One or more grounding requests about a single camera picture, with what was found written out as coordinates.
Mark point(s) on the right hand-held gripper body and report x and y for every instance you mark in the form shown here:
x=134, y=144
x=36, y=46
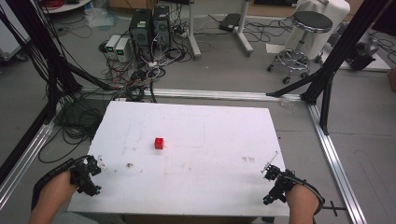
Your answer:
x=281, y=183

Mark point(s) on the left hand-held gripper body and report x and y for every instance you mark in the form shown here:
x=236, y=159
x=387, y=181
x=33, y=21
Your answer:
x=84, y=174

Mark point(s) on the person's right hand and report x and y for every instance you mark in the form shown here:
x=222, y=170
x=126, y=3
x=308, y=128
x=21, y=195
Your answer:
x=303, y=200

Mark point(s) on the person's left hand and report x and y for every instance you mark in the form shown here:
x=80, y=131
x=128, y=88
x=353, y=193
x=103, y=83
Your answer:
x=57, y=193

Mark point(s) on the red cube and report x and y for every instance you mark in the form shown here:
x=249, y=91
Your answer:
x=159, y=143

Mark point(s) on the white power strip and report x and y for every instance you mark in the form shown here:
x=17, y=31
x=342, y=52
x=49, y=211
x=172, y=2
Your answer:
x=153, y=64

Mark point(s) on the white power supply unit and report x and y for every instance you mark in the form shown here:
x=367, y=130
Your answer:
x=122, y=49
x=112, y=45

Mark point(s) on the white desk leg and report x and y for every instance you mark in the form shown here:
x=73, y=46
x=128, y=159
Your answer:
x=244, y=34
x=193, y=34

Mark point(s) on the black computer tower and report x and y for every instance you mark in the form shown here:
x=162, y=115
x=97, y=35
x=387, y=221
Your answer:
x=140, y=31
x=162, y=26

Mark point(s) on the black device on board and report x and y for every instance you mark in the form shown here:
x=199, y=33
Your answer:
x=362, y=56

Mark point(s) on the clear plastic bag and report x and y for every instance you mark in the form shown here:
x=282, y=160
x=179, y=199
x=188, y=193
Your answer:
x=99, y=17

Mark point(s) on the black flat box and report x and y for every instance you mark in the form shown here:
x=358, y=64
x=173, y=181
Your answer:
x=229, y=22

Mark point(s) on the black chrome swivel stool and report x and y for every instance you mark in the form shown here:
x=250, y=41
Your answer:
x=311, y=21

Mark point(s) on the brown cardboard box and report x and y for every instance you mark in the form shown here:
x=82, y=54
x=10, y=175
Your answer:
x=393, y=79

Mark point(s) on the white round table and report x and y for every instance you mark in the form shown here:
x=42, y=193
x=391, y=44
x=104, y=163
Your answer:
x=67, y=5

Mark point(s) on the aluminium frame rail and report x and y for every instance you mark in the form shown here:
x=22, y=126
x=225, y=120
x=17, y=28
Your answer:
x=218, y=94
x=21, y=168
x=336, y=165

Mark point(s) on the black frame post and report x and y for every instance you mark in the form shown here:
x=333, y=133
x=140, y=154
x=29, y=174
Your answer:
x=345, y=43
x=43, y=46

